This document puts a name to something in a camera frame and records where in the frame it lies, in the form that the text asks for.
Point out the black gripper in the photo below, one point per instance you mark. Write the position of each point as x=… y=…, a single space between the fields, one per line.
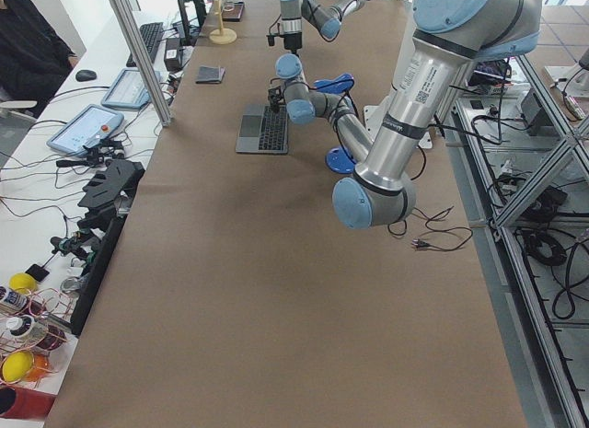
x=276 y=99
x=292 y=41

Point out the grey laptop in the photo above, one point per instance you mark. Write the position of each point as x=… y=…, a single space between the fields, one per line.
x=263 y=130

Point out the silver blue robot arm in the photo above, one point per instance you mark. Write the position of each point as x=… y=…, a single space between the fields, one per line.
x=447 y=34
x=325 y=16

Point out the dark wooden tray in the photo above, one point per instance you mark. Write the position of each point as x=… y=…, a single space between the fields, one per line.
x=233 y=12

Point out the dark grey wallet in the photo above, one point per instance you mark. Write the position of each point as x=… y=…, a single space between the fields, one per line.
x=210 y=75

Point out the wooden stand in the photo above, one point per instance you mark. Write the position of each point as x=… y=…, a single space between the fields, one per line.
x=221 y=35

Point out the black power adapter box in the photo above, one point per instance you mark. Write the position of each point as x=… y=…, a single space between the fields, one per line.
x=173 y=56

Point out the black keyboard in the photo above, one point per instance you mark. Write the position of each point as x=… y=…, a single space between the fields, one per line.
x=152 y=34

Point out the far teach pendant tablet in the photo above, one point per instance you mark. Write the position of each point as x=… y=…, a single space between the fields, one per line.
x=127 y=92

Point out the teach pendant tablet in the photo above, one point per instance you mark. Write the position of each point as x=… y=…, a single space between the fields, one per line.
x=127 y=92
x=93 y=124

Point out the near teach pendant tablet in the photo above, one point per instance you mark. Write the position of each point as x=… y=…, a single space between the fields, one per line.
x=93 y=124

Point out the black computer mouse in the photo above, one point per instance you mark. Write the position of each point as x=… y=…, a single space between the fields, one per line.
x=85 y=75

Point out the person in black clothes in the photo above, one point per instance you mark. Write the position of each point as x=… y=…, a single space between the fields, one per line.
x=35 y=60

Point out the yellow ball far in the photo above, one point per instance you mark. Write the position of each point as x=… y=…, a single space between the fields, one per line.
x=23 y=283

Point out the yellow ball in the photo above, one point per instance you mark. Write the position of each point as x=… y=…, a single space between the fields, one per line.
x=17 y=367
x=23 y=283

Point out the yellow ball near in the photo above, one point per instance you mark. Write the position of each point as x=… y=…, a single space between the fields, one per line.
x=17 y=367

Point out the red container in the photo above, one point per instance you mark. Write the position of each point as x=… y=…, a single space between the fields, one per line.
x=25 y=404

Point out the aluminium frame post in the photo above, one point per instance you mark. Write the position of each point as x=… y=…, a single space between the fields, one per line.
x=123 y=12

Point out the copper wire basket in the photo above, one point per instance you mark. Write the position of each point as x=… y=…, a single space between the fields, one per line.
x=27 y=326

